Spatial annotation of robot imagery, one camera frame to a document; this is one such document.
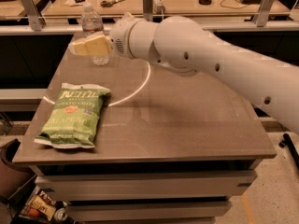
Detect clear plastic water bottle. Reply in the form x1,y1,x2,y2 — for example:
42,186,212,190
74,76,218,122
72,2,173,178
81,2,109,66

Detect middle metal bracket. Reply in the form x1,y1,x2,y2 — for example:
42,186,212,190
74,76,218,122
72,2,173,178
143,0,153,21

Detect left metal bracket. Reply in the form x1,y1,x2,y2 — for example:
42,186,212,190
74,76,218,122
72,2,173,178
21,0,46,31

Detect upper grey drawer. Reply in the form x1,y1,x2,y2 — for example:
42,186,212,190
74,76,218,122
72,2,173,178
36,171,257,201

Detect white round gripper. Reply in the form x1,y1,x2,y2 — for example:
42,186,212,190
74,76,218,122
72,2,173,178
68,12,144,59

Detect metal bracket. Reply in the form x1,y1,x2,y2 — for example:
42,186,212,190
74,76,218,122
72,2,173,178
143,0,153,21
21,0,46,31
253,0,275,27

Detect grey drawer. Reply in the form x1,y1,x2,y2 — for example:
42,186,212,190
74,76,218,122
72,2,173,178
36,171,257,201
68,201,232,221

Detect snack box on floor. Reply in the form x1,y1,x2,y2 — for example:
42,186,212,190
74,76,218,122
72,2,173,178
21,187,67,224

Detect black handled scissors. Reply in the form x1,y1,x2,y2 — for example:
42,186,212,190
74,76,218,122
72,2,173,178
100,0,126,7

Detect green jalapeno chips bag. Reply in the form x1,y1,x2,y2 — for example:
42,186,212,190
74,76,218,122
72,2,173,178
35,83,110,149

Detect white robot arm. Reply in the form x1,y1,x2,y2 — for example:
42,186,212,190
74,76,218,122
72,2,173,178
69,14,299,133

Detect black pole on floor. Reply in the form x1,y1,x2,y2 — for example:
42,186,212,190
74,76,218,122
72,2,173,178
278,133,299,170

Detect lower grey drawer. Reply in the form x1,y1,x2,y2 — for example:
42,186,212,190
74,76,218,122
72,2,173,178
68,201,232,221

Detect black cable on desk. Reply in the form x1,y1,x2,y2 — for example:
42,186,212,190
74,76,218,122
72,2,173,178
219,0,249,10

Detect right metal bracket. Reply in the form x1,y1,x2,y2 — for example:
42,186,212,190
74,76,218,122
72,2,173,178
253,0,275,27

